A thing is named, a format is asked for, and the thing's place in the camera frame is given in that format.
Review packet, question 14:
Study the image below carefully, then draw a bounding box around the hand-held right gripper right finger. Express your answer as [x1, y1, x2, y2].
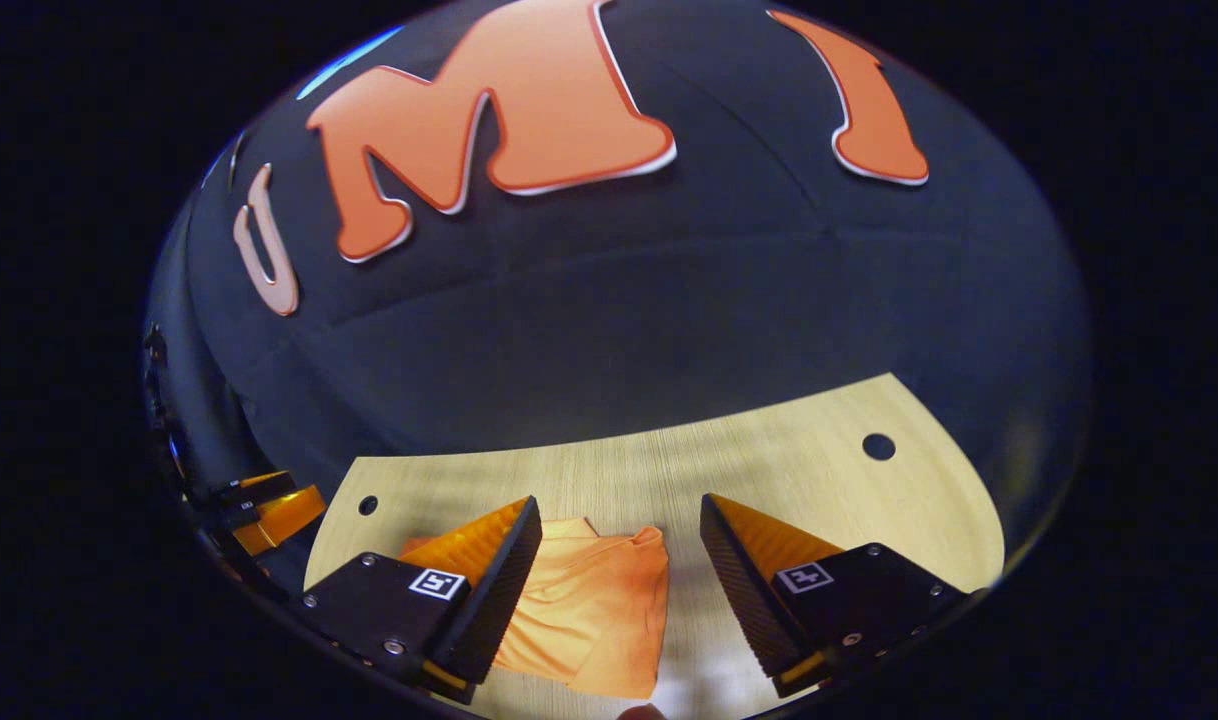
[699, 493, 970, 701]

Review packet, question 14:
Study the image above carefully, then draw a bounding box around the orange polo T-shirt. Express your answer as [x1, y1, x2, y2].
[399, 517, 672, 701]

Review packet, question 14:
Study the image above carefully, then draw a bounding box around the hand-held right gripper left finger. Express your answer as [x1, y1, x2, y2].
[289, 495, 545, 706]

